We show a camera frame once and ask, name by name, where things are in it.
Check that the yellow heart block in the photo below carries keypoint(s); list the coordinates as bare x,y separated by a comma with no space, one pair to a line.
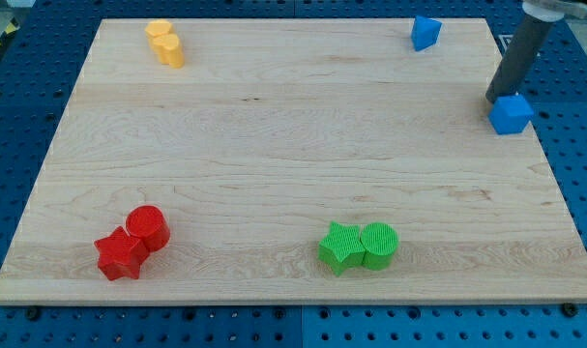
169,50

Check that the red cylinder block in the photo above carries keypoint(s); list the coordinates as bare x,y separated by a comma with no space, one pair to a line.
148,224

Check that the black bolt right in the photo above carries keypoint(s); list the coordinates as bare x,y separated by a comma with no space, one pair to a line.
570,310

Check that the green star block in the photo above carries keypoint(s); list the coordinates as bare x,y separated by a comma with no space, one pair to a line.
341,248

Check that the black bolt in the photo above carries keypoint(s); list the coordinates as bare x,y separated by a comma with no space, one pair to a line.
32,313
570,310

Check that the yellow hexagon block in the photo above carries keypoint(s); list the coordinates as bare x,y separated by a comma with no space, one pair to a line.
156,28

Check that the green cylinder block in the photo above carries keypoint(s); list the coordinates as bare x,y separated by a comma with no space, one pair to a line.
381,242

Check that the red star block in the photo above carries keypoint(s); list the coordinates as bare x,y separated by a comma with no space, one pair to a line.
120,255

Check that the blue triangle block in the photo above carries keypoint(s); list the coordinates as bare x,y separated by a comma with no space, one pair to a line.
425,32

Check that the light wooden board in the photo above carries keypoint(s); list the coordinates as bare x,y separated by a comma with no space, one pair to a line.
273,129

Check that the blue cube block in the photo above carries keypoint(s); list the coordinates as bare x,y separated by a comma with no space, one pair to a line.
510,114

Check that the black bolt left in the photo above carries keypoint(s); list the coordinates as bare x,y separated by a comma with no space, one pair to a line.
32,313

